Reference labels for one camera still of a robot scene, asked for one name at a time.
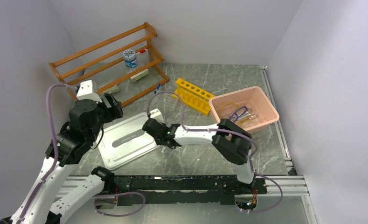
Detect white metal tray lid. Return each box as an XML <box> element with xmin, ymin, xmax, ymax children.
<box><xmin>97</xmin><ymin>112</ymin><xmax>158</xmax><ymax>170</ymax></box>

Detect clear plastic tube rack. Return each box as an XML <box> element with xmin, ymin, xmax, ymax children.
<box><xmin>157</xmin><ymin>92</ymin><xmax>179</xmax><ymax>113</ymax></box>

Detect yellow test tube rack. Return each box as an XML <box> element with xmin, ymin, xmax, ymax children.
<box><xmin>174</xmin><ymin>78</ymin><xmax>215</xmax><ymax>116</ymax></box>

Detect pink plastic bin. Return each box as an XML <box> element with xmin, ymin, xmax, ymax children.
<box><xmin>209</xmin><ymin>86</ymin><xmax>280</xmax><ymax>133</ymax></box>

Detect tan rubber tubing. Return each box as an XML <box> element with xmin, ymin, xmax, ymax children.
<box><xmin>217</xmin><ymin>102</ymin><xmax>238</xmax><ymax>119</ymax></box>

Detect blue safety goggles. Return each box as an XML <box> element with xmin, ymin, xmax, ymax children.
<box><xmin>228</xmin><ymin>105</ymin><xmax>248</xmax><ymax>123</ymax></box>

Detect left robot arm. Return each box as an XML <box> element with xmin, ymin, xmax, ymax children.
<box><xmin>0</xmin><ymin>94</ymin><xmax>123</xmax><ymax>224</ymax></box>

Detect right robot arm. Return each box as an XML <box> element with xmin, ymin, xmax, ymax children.
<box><xmin>142</xmin><ymin>118</ymin><xmax>258</xmax><ymax>193</ymax></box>

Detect orange wooden shelf rack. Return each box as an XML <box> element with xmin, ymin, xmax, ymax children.
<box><xmin>49</xmin><ymin>22</ymin><xmax>170</xmax><ymax>106</ymax></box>

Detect white eraser block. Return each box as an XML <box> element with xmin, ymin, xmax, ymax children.
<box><xmin>130</xmin><ymin>69</ymin><xmax>149</xmax><ymax>82</ymax></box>

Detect blue white jar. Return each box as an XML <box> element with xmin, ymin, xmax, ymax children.
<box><xmin>123</xmin><ymin>49</ymin><xmax>138</xmax><ymax>68</ymax></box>

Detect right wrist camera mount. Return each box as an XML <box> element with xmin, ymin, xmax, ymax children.
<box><xmin>150</xmin><ymin>109</ymin><xmax>165</xmax><ymax>124</ymax></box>

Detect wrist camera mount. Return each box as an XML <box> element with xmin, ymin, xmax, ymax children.
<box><xmin>76</xmin><ymin>80</ymin><xmax>102</xmax><ymax>103</ymax></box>
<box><xmin>150</xmin><ymin>109</ymin><xmax>165</xmax><ymax>124</ymax></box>

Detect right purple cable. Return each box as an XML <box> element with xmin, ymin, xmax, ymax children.
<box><xmin>146</xmin><ymin>90</ymin><xmax>284</xmax><ymax>215</ymax></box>

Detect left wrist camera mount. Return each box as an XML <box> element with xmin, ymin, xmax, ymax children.
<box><xmin>76</xmin><ymin>80</ymin><xmax>102</xmax><ymax>103</ymax></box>

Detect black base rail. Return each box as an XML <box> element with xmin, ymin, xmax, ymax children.
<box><xmin>114</xmin><ymin>175</ymin><xmax>267</xmax><ymax>206</ymax></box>

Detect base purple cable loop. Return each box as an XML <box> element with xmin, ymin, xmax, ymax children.
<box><xmin>93</xmin><ymin>189</ymin><xmax>147</xmax><ymax>217</ymax></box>

